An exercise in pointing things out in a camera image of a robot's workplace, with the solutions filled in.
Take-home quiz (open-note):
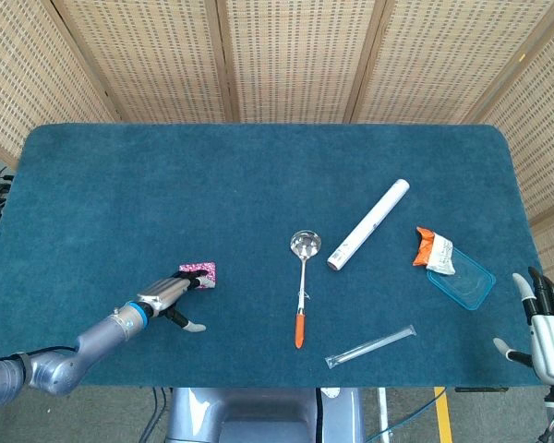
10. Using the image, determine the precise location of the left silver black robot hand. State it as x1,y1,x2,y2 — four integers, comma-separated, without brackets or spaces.
137,270,211,333

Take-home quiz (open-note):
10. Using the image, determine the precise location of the pink patterned card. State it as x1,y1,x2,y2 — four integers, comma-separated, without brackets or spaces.
178,261,217,291

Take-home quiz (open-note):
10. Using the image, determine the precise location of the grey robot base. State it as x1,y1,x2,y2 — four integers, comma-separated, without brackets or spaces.
165,387,366,443

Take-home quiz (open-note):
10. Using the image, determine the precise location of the blue carpet table cover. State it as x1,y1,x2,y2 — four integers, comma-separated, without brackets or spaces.
0,123,553,389

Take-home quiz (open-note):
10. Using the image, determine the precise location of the yellow floor tape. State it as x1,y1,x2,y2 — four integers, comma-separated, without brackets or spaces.
433,387,454,443

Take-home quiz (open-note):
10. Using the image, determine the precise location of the orange and white snack bag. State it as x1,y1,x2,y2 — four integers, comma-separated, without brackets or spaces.
412,226,457,276

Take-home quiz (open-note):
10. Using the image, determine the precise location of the clear plastic wrapped tube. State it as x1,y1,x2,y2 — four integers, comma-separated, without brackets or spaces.
324,324,417,369

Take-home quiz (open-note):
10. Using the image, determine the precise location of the white paper roll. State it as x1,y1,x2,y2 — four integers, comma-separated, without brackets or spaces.
326,179,411,271

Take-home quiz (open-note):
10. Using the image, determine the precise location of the woven rattan folding screen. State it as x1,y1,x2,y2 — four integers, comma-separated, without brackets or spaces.
0,0,554,282

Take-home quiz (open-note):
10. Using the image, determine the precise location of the grey floor cable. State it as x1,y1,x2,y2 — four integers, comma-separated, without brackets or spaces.
140,387,173,443

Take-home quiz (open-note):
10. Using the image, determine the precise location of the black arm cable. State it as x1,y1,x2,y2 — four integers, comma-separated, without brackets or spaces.
0,345,78,366

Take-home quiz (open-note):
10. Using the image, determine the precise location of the steel ladle with orange handle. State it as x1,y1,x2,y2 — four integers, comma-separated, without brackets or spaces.
289,229,323,350

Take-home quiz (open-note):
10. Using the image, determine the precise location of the blue floor cable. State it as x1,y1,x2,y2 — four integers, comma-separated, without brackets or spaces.
364,388,449,443

